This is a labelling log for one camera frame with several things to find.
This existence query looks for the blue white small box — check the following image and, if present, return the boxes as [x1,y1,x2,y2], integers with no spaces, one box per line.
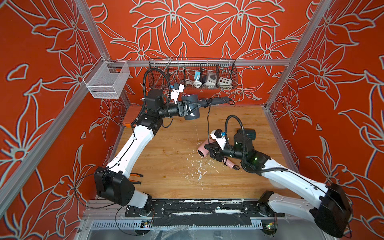
[194,71,201,82]

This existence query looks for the dark green hair dryer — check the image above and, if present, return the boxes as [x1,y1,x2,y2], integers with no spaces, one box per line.
[245,129,256,141]

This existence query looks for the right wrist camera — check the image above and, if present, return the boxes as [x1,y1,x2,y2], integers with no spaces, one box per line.
[210,129,227,150]

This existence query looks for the white round socket adapter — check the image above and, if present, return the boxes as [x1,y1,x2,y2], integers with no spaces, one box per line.
[204,72,217,87]

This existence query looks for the black dryer power cord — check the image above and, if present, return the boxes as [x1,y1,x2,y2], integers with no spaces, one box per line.
[205,96,236,145]

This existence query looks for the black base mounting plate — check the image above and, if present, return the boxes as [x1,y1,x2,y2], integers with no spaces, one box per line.
[124,199,286,227]

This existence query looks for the white power strip cube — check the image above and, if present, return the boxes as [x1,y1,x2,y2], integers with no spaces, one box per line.
[219,77,233,89]

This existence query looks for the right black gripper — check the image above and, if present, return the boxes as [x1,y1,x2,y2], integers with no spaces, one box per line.
[203,142,247,164]

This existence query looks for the orange plastic tool case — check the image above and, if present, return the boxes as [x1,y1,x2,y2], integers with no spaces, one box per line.
[123,106,142,128]

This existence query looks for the black magenta hair dryer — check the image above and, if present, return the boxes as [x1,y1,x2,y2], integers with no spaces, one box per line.
[182,95,235,120]

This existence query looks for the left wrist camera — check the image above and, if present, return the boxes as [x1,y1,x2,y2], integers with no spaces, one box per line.
[171,83,185,104]

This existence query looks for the orange handled pliers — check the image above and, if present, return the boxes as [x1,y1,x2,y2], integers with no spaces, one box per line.
[129,173,144,185]

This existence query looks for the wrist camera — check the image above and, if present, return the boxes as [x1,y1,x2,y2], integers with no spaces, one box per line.
[171,83,185,104]
[210,129,227,150]

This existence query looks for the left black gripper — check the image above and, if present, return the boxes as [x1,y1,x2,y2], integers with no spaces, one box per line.
[157,100,200,120]

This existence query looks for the white mesh wall basket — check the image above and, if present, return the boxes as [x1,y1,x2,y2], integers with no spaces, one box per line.
[84,62,131,99]

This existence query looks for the black wire wall basket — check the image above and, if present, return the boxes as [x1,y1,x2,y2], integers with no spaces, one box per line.
[144,57,238,90]

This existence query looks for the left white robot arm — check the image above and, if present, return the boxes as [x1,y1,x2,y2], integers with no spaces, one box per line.
[94,80,204,215]

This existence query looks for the aluminium frame rail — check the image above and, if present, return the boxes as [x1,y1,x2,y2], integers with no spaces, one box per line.
[106,58,291,68]

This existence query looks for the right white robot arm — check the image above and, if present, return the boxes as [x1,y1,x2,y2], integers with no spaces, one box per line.
[205,115,352,238]

